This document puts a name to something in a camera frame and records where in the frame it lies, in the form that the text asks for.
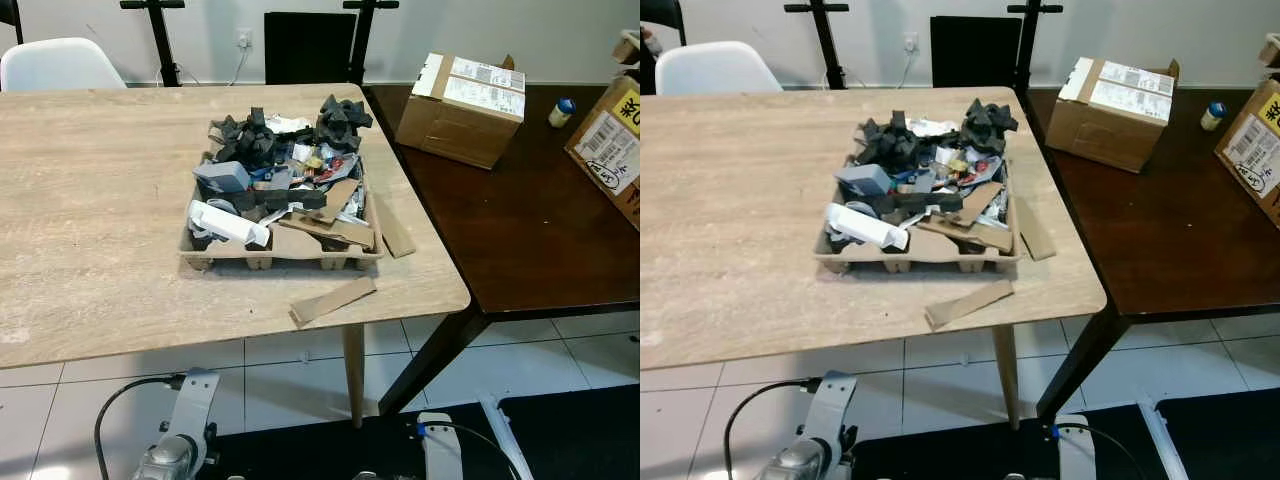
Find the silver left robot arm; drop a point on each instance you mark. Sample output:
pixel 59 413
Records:
pixel 800 463
pixel 165 460

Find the large cardboard box yellow label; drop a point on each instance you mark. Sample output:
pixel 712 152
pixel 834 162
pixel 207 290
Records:
pixel 610 150
pixel 1255 160

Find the light wood table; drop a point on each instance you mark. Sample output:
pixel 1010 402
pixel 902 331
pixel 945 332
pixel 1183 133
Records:
pixel 100 200
pixel 740 200

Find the dark brown wooden table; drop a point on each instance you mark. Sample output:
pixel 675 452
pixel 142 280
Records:
pixel 500 220
pixel 1150 230

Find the small bottle blue cap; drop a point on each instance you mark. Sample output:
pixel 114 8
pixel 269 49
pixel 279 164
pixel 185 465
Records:
pixel 1213 117
pixel 561 113

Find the white plastic chair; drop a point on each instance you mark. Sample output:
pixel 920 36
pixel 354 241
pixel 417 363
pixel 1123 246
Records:
pixel 715 70
pixel 60 65

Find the black floor mat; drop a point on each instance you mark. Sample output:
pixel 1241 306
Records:
pixel 580 440
pixel 1230 440

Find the small cardboard box white labels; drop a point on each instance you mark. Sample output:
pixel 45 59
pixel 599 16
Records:
pixel 1100 135
pixel 450 130

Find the black stand pole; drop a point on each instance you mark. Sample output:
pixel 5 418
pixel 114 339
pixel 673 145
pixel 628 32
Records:
pixel 1024 45
pixel 160 40
pixel 826 45
pixel 12 15
pixel 665 12
pixel 362 40

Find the small grey box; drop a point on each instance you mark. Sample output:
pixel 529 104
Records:
pixel 222 176
pixel 862 179

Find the brown pulp cardboard tray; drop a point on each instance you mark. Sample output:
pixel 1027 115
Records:
pixel 230 258
pixel 870 260

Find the white floor tape strip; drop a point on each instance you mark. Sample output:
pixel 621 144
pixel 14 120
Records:
pixel 1162 440
pixel 505 440

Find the brown cardboard strip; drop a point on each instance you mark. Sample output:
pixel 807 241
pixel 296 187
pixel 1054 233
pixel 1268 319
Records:
pixel 330 300
pixel 968 304
pixel 1034 230
pixel 392 228

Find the black crumpled paper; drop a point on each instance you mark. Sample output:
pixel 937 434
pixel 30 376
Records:
pixel 988 125
pixel 245 140
pixel 890 143
pixel 342 122

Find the flat brown cardboard scrap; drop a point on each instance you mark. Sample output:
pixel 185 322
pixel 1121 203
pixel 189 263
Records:
pixel 330 232
pixel 975 236

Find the white crumpled paper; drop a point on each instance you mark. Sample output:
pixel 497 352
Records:
pixel 290 124
pixel 935 127

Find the black flat panel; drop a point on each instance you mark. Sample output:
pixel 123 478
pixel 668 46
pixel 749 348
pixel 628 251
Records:
pixel 310 50
pixel 975 52

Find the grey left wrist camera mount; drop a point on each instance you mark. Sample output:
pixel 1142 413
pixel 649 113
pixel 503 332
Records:
pixel 198 395
pixel 835 400

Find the white wall socket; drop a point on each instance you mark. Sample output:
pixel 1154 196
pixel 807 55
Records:
pixel 244 39
pixel 910 42

